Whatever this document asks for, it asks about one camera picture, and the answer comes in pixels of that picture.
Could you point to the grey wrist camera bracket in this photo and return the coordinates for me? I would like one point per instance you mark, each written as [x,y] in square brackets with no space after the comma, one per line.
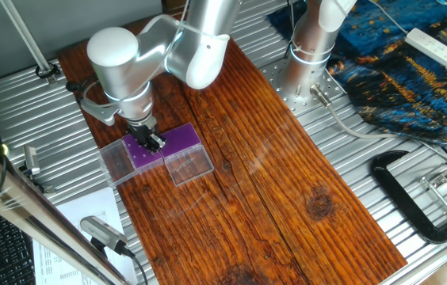
[100,112]

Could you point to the black keyboard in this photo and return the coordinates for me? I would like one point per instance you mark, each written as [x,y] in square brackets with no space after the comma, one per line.
[1,253]

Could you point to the black C-clamp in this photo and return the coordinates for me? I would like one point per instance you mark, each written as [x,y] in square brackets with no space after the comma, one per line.
[402,198]

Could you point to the purple pipette tip box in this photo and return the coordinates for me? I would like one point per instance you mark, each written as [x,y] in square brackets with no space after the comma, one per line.
[184,138]
[146,163]

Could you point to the small grey camera box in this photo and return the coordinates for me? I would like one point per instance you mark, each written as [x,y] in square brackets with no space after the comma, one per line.
[31,160]

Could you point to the white printed paper sheet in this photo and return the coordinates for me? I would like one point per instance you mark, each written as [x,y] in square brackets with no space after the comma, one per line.
[89,202]

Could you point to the white power strip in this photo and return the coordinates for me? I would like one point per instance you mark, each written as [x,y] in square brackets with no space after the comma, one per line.
[431,46]

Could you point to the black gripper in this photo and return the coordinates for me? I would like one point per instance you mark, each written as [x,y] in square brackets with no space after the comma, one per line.
[141,133]

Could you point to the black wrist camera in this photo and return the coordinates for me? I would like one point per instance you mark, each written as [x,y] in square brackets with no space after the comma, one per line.
[72,86]

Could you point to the silver perforated base plate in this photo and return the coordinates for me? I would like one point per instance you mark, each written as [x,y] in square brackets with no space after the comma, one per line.
[283,89]

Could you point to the brown wooden board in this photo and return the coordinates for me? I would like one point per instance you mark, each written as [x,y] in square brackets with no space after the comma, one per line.
[267,178]

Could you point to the blue patterned cloth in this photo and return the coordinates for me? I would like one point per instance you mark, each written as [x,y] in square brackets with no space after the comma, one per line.
[386,91]

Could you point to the aluminium profile post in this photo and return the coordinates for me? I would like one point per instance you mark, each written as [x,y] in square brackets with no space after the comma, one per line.
[26,35]

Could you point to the shiny metal bar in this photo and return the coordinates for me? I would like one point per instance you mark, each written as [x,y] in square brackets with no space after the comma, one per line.
[29,213]

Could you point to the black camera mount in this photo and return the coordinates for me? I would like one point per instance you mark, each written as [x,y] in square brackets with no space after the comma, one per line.
[39,184]

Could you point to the silver camera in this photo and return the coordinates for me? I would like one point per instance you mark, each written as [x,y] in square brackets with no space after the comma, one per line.
[100,231]

